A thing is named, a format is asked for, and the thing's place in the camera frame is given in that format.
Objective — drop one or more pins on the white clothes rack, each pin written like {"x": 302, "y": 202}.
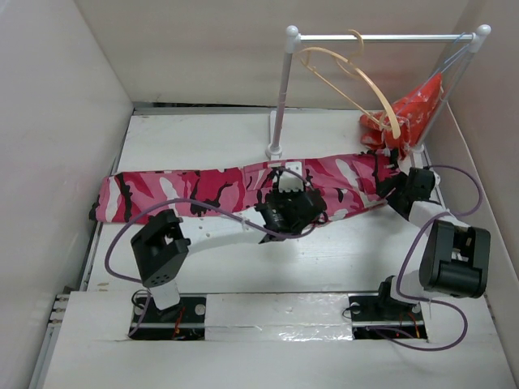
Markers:
{"x": 298, "y": 43}

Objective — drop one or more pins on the blue wire hanger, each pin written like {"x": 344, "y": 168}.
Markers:
{"x": 452, "y": 68}

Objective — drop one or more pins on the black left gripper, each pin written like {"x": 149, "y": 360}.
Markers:
{"x": 277, "y": 194}

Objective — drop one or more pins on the aluminium table edge rail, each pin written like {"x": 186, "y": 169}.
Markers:
{"x": 165, "y": 137}

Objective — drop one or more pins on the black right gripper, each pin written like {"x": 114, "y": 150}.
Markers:
{"x": 400, "y": 179}

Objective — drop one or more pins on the pink camouflage trousers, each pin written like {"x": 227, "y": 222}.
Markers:
{"x": 344, "y": 181}

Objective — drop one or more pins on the orange white cloth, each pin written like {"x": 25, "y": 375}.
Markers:
{"x": 413, "y": 112}

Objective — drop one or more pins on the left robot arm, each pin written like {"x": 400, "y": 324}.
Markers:
{"x": 162, "y": 245}

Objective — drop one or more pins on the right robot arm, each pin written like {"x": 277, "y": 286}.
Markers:
{"x": 456, "y": 257}

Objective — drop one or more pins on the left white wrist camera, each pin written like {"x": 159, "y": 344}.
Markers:
{"x": 288, "y": 178}

